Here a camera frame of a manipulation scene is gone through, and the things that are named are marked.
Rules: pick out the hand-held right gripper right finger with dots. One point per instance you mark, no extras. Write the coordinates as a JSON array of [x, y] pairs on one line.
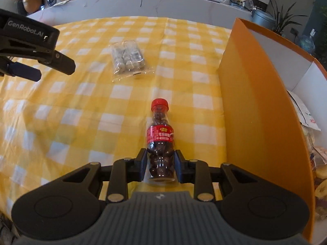
[[178, 166]]

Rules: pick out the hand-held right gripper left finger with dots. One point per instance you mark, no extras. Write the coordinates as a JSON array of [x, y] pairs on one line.
[[141, 166]]

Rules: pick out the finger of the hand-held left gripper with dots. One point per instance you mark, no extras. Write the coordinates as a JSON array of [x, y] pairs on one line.
[[25, 71], [63, 63]]

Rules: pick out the candy bottle with red cap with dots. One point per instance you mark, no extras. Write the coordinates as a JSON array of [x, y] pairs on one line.
[[159, 135]]

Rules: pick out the clear packet of white balls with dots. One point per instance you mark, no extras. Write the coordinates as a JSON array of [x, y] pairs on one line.
[[127, 56]]

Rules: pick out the orange cardboard box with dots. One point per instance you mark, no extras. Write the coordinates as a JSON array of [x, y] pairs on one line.
[[255, 107]]

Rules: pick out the gold vase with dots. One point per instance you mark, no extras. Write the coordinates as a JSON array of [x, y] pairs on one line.
[[32, 2]]

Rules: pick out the yellow checkered tablecloth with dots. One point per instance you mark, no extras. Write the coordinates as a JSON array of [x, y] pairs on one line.
[[76, 107]]

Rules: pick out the white marble television cabinet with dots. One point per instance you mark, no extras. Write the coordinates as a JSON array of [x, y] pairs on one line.
[[153, 5]]

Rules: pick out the grey blue trash can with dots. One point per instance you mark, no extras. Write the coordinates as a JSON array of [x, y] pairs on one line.
[[263, 19]]

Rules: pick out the blue water jug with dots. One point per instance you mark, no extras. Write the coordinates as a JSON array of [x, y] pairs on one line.
[[306, 43]]

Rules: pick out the potted long leaf plant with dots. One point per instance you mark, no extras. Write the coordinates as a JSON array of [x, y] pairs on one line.
[[281, 17]]

